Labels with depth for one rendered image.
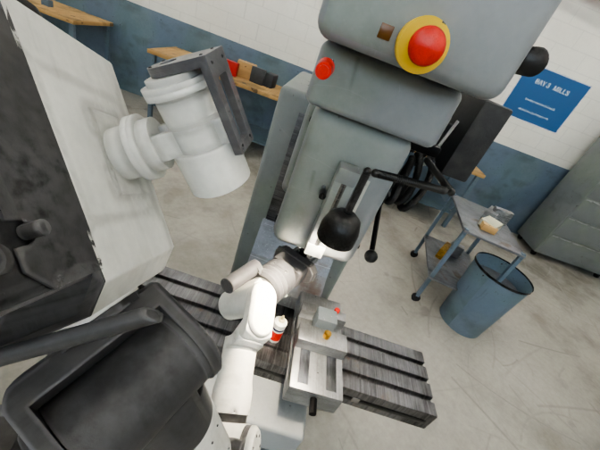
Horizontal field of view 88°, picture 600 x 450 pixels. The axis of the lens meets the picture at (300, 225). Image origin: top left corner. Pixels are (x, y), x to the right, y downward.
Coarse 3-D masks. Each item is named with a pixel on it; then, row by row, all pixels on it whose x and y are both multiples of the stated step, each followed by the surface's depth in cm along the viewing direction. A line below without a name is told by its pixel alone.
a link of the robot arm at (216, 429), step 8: (216, 416) 39; (216, 424) 38; (248, 424) 52; (208, 432) 36; (216, 432) 38; (224, 432) 42; (248, 432) 49; (256, 432) 50; (208, 440) 36; (216, 440) 38; (224, 440) 41; (232, 440) 45; (240, 440) 46; (248, 440) 47; (256, 440) 50; (200, 448) 35; (208, 448) 36; (216, 448) 39; (224, 448) 41; (232, 448) 44; (240, 448) 45; (248, 448) 47; (256, 448) 50
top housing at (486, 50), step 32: (352, 0) 37; (384, 0) 36; (416, 0) 36; (448, 0) 36; (480, 0) 35; (512, 0) 35; (544, 0) 34; (352, 32) 38; (480, 32) 37; (512, 32) 36; (448, 64) 39; (480, 64) 38; (512, 64) 38; (480, 96) 41
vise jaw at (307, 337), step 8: (304, 328) 92; (312, 328) 93; (320, 328) 94; (296, 336) 91; (304, 336) 90; (312, 336) 90; (320, 336) 91; (336, 336) 93; (344, 336) 94; (296, 344) 90; (304, 344) 89; (312, 344) 89; (320, 344) 89; (328, 344) 90; (336, 344) 91; (344, 344) 92; (320, 352) 91; (328, 352) 90; (336, 352) 90; (344, 352) 90
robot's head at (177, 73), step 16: (160, 64) 26; (176, 64) 25; (192, 64) 25; (208, 64) 25; (224, 64) 27; (160, 80) 25; (176, 80) 26; (192, 80) 26; (208, 80) 25; (224, 80) 28; (144, 96) 27; (224, 96) 27; (224, 112) 27; (240, 112) 29; (224, 128) 28; (240, 128) 30; (240, 144) 29
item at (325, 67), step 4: (320, 60) 40; (324, 60) 38; (328, 60) 39; (332, 60) 48; (320, 64) 37; (324, 64) 37; (328, 64) 37; (332, 64) 39; (316, 68) 37; (320, 68) 37; (324, 68) 37; (328, 68) 37; (332, 68) 38; (316, 72) 37; (320, 72) 37; (324, 72) 37; (328, 72) 37; (332, 72) 40; (320, 76) 37; (324, 76) 37; (328, 76) 37
